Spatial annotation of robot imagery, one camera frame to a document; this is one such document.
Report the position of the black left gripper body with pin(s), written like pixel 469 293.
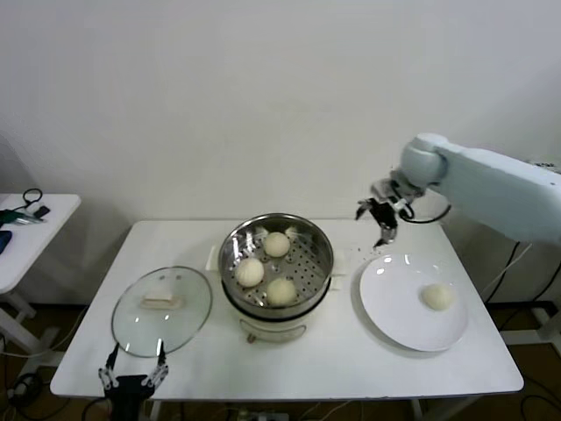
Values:
pixel 127 394

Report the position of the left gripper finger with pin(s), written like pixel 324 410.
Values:
pixel 158 370
pixel 109 375

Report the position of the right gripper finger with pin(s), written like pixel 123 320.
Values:
pixel 388 234
pixel 366 205

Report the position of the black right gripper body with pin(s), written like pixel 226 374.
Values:
pixel 385 212

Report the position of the white steamed baozi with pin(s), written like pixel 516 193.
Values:
pixel 438 297
pixel 250 272
pixel 280 292
pixel 276 244

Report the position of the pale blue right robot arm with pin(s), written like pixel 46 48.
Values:
pixel 482 188

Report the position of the stainless steel steamer basket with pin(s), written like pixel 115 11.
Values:
pixel 307 263

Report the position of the brown crumbs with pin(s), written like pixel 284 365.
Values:
pixel 368 251

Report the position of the white round plate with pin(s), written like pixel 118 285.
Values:
pixel 394 307

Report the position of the white power strip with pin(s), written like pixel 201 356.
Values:
pixel 263 416

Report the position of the white side table with tools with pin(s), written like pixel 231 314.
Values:
pixel 52 237

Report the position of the blue object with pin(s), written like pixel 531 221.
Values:
pixel 3 241

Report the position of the small black device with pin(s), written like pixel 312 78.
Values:
pixel 42 212

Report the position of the white grey box device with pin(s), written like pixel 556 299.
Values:
pixel 545 324

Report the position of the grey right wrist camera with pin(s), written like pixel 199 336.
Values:
pixel 394 190

